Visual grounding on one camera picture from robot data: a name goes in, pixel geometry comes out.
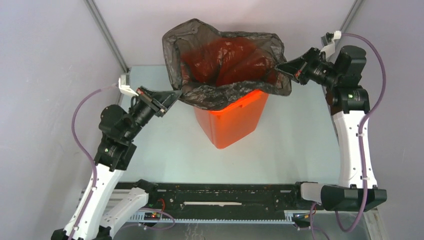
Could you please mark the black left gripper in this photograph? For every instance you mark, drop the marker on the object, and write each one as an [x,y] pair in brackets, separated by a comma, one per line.
[160,101]

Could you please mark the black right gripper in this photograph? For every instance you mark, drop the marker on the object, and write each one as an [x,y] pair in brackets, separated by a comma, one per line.
[298,68]

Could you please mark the black plastic trash bag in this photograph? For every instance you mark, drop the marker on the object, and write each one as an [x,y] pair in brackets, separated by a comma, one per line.
[214,68]

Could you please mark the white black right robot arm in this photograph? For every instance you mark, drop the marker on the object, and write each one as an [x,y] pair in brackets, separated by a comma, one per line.
[357,189]

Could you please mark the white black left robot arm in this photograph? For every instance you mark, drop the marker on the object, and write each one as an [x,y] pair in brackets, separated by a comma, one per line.
[114,153]

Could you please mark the orange plastic trash bin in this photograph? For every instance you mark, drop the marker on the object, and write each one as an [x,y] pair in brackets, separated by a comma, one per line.
[234,122]

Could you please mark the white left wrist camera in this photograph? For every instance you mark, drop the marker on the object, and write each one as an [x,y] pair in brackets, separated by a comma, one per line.
[124,86]

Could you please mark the aluminium frame post right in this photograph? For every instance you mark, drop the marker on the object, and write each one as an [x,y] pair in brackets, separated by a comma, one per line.
[351,15]

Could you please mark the aluminium frame post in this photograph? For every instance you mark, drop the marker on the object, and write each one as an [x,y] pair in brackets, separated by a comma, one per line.
[351,15]
[106,33]

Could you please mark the aluminium frame post left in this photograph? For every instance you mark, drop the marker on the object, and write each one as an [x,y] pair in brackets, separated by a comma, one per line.
[106,33]

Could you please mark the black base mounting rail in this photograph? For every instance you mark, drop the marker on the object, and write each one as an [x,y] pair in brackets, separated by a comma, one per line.
[225,203]

